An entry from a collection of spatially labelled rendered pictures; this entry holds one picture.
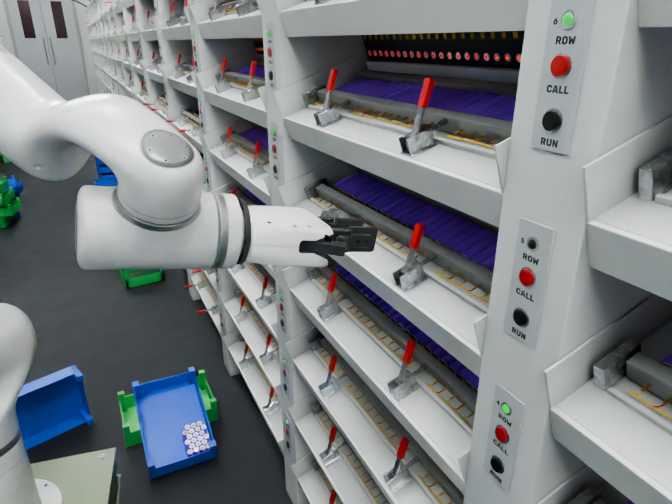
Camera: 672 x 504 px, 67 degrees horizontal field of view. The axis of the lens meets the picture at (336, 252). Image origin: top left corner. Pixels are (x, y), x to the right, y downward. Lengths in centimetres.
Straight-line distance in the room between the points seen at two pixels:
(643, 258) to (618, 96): 12
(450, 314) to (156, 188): 38
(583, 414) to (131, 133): 48
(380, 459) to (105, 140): 72
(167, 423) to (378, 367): 107
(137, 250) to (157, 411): 135
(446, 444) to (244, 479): 102
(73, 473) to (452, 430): 83
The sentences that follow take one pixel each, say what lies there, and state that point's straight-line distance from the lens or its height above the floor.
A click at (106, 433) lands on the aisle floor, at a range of 196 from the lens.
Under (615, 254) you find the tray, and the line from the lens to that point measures 46.
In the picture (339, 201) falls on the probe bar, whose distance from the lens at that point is 97.
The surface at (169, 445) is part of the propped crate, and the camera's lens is 179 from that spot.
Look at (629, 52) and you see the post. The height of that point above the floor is 120.
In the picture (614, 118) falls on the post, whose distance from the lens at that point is 45.
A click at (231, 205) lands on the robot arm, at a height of 105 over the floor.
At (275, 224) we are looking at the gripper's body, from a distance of 55.
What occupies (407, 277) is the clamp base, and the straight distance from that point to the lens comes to 71.
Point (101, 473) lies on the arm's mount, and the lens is 127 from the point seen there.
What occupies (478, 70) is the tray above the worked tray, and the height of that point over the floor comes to 117.
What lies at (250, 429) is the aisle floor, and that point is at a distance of 184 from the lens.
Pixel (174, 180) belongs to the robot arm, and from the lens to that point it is 47.
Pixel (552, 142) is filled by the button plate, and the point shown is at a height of 113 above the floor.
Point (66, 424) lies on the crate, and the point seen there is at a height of 0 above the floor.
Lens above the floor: 121
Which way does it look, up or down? 22 degrees down
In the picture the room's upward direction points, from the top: straight up
